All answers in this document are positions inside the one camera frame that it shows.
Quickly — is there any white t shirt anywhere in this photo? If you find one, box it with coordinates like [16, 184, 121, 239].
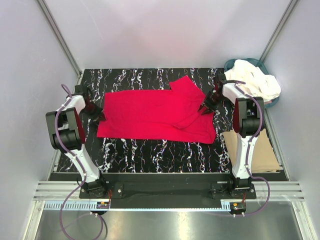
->
[223, 59, 282, 103]

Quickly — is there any connector board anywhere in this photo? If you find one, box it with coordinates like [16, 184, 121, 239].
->
[230, 202, 247, 215]
[96, 201, 110, 209]

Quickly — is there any folded beige t shirt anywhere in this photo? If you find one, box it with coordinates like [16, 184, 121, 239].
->
[222, 129, 280, 174]

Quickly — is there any purple cable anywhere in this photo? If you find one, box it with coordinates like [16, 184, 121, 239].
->
[224, 79, 271, 217]
[55, 84, 108, 240]

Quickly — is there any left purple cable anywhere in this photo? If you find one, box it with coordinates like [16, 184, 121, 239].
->
[55, 84, 108, 240]

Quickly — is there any aluminium front rail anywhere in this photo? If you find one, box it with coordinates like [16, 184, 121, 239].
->
[33, 181, 305, 202]

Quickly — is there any frame post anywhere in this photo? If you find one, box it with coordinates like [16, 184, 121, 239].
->
[35, 0, 82, 79]
[259, 0, 300, 63]

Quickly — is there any slotted cable duct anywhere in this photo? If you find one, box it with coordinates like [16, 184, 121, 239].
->
[43, 199, 235, 211]

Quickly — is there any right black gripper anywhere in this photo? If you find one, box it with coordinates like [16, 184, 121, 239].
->
[198, 91, 226, 116]

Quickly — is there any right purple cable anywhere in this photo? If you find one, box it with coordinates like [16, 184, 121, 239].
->
[224, 79, 271, 217]

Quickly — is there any right connector board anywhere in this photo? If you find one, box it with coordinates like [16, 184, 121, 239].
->
[230, 202, 247, 215]

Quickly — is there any red t shirt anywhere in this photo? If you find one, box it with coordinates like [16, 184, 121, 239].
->
[97, 76, 216, 144]

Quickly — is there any teal laundry basket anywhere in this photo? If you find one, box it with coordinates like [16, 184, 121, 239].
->
[223, 58, 281, 111]

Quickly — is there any left connector board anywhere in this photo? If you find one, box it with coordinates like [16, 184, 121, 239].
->
[96, 201, 110, 209]

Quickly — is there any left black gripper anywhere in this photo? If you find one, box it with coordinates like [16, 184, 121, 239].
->
[81, 100, 105, 122]

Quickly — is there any right frame post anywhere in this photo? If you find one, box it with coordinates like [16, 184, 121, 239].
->
[259, 0, 300, 63]

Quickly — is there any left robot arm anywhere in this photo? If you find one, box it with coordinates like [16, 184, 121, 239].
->
[45, 84, 108, 198]

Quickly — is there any left frame post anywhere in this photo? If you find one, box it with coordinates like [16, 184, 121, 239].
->
[35, 0, 82, 79]

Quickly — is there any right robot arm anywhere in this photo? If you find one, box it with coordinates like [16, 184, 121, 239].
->
[198, 73, 265, 199]

